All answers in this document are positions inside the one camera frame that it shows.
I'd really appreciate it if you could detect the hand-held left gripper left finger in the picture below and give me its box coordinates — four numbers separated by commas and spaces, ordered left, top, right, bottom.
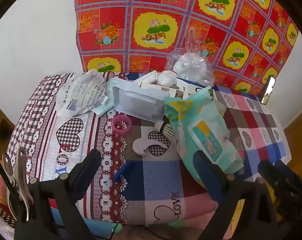
15, 149, 102, 240

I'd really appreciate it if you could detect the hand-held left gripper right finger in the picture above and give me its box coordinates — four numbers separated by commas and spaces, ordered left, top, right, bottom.
192, 150, 279, 240

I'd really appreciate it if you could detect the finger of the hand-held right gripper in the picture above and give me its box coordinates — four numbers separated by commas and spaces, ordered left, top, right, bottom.
274, 159, 302, 190
258, 160, 294, 195

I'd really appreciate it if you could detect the teal cat print packet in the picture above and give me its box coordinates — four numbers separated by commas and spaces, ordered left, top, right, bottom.
164, 86, 244, 181

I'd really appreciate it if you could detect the white feather shuttlecock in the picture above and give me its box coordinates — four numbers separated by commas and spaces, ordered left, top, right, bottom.
154, 120, 178, 142

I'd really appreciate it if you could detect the blue face mask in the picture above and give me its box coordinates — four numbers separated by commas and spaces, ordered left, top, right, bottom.
91, 103, 112, 117

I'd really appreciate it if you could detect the white green cardboard box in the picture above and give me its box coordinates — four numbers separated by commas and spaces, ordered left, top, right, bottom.
138, 81, 189, 101

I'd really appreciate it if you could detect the white cotton glove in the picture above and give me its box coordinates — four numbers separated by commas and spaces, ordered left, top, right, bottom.
157, 70, 178, 87

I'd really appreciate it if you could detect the clear plastic bag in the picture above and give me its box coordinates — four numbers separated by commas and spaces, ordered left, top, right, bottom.
165, 27, 216, 87

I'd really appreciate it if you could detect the blue plastic piece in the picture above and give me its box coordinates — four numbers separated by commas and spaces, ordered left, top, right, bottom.
113, 162, 136, 183

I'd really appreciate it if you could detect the silver metal spring clip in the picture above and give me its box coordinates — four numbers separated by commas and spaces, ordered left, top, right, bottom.
2, 146, 33, 222

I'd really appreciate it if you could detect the black polka dot cloth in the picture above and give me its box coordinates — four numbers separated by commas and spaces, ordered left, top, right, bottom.
0, 196, 15, 222

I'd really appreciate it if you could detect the small framed mirror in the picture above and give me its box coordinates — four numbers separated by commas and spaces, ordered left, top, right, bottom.
262, 76, 276, 105

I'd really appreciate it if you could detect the white printed plastic bag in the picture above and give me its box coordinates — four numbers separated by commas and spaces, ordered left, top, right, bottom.
56, 69, 109, 118

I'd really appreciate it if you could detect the pink floral quilt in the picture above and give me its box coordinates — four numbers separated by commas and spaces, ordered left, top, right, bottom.
0, 215, 19, 238

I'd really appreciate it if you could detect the white wet wipes pack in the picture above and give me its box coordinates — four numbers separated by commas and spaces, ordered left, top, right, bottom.
105, 77, 166, 120

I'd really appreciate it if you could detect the red floral printed cloth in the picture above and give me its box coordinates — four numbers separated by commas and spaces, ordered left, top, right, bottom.
75, 0, 300, 95

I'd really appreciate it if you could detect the black cable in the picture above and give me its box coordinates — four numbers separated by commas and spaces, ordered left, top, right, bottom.
0, 151, 19, 195

